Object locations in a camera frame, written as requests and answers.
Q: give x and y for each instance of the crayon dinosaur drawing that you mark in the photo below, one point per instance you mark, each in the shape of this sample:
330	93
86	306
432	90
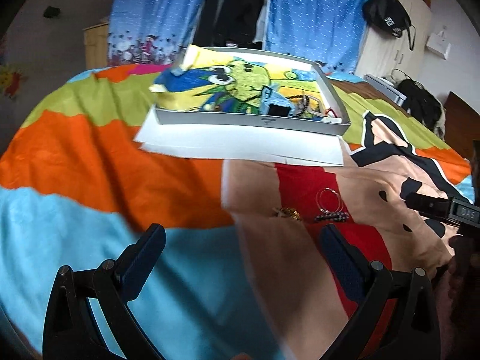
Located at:
231	81

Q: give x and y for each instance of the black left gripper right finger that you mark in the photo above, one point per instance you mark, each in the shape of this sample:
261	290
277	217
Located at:
413	328

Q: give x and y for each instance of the gold chain jewelry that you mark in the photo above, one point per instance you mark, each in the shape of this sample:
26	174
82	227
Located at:
286	212

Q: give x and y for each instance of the white paper gift bag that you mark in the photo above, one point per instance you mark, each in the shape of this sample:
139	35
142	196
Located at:
438	44

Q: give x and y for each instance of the beige wooden wardrobe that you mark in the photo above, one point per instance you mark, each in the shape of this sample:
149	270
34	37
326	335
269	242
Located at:
383	55

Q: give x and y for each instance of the blue dotted wardrobe curtain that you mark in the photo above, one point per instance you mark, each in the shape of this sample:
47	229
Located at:
155	31

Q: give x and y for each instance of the wooden bedside cabinet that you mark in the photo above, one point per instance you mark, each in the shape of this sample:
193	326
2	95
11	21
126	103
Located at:
96	46

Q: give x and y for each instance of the light blue watch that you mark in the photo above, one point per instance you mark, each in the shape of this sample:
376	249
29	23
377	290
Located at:
274	104

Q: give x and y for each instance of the grey shallow cardboard box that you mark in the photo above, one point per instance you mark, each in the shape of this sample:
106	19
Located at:
250	87

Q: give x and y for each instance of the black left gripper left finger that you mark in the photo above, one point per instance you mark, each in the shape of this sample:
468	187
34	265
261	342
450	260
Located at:
70	329

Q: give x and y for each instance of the white paper sheet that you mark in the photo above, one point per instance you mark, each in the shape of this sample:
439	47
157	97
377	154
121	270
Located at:
218	135

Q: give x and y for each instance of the hanging dark clothes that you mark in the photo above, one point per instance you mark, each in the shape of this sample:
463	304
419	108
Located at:
231	23

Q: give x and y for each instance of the white storage box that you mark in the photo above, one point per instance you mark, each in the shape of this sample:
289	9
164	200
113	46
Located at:
386	88

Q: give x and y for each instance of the colourful cartoon bedspread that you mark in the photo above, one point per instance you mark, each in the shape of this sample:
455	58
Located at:
76	189

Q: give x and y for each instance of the black clothes pile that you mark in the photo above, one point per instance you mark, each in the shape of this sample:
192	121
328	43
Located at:
423	106

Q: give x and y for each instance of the black hanging bag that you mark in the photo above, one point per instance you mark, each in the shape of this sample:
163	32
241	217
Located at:
391	17

